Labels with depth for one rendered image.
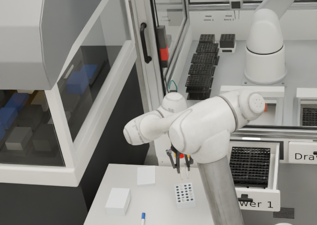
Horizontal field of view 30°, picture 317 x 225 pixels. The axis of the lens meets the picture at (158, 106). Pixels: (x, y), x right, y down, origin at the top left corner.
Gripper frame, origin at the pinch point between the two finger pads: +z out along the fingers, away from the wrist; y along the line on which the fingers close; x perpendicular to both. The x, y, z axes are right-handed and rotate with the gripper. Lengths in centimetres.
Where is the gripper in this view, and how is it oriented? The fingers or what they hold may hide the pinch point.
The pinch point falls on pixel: (183, 171)
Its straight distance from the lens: 266.7
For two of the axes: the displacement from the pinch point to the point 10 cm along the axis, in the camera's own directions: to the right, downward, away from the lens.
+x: -2.2, -5.4, 8.1
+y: 9.7, -2.3, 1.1
